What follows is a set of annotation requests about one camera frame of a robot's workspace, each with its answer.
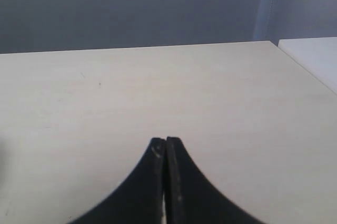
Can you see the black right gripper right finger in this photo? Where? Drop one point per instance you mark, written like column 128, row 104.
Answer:
column 190, row 197

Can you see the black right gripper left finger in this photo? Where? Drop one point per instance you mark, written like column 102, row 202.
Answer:
column 139, row 198

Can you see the white side table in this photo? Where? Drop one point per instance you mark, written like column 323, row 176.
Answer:
column 317, row 55

